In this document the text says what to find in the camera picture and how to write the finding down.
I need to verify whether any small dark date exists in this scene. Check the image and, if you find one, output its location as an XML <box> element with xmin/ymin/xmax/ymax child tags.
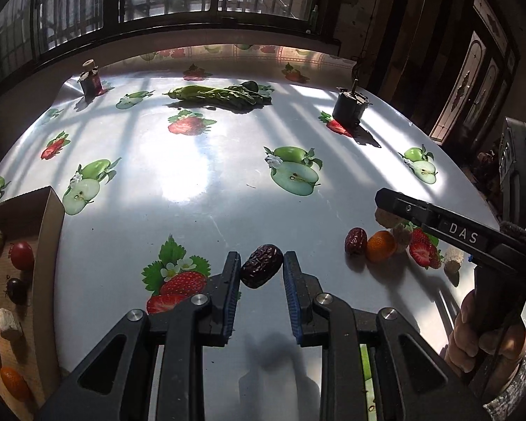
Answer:
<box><xmin>240</xmin><ymin>244</ymin><xmax>284</xmax><ymax>289</ymax></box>

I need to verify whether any black container with stick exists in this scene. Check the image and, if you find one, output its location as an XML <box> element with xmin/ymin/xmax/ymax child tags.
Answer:
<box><xmin>332</xmin><ymin>79</ymin><xmax>370</xmax><ymax>131</ymax></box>

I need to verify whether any dark jar with cork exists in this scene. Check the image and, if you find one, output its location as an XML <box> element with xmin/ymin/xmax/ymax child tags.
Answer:
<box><xmin>80</xmin><ymin>59</ymin><xmax>102</xmax><ymax>99</ymax></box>

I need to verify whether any beige cake chunk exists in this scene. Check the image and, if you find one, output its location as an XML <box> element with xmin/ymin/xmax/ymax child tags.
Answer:
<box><xmin>390</xmin><ymin>223</ymin><xmax>412</xmax><ymax>253</ymax></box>
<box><xmin>444</xmin><ymin>246</ymin><xmax>465</xmax><ymax>274</ymax></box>
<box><xmin>0</xmin><ymin>308</ymin><xmax>23</xmax><ymax>342</ymax></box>

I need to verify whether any orange tangerine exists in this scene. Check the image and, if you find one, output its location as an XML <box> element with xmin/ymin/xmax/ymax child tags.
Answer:
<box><xmin>0</xmin><ymin>366</ymin><xmax>32</xmax><ymax>402</ymax></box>
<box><xmin>366</xmin><ymin>230</ymin><xmax>397</xmax><ymax>263</ymax></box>

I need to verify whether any round beige cake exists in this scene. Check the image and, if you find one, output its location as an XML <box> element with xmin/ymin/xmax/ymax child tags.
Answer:
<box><xmin>374</xmin><ymin>208</ymin><xmax>404</xmax><ymax>229</ymax></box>

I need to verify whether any person right hand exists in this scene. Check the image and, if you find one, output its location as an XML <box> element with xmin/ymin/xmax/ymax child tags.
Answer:
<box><xmin>445</xmin><ymin>291</ymin><xmax>526</xmax><ymax>385</ymax></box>

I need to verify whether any red jujube date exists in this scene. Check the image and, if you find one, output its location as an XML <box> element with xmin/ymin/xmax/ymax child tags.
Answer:
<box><xmin>344</xmin><ymin>227</ymin><xmax>367</xmax><ymax>256</ymax></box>

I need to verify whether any green leafy vegetable bunch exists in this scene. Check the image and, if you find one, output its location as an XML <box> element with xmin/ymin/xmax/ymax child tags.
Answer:
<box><xmin>165</xmin><ymin>81</ymin><xmax>274</xmax><ymax>111</ymax></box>

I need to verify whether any red cherry tomato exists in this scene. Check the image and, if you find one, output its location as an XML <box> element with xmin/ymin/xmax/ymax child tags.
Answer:
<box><xmin>8</xmin><ymin>241</ymin><xmax>35</xmax><ymax>272</ymax></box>

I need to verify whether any cardboard box tray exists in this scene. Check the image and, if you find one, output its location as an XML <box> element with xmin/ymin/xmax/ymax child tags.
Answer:
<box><xmin>0</xmin><ymin>186</ymin><xmax>64</xmax><ymax>420</ymax></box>

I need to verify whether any dark purple cherry tomato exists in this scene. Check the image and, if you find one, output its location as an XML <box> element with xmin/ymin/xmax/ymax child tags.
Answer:
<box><xmin>5</xmin><ymin>278</ymin><xmax>28</xmax><ymax>305</ymax></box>

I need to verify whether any fruit print tablecloth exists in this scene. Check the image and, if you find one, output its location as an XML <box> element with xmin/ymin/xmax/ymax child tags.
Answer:
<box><xmin>0</xmin><ymin>56</ymin><xmax>499</xmax><ymax>420</ymax></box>

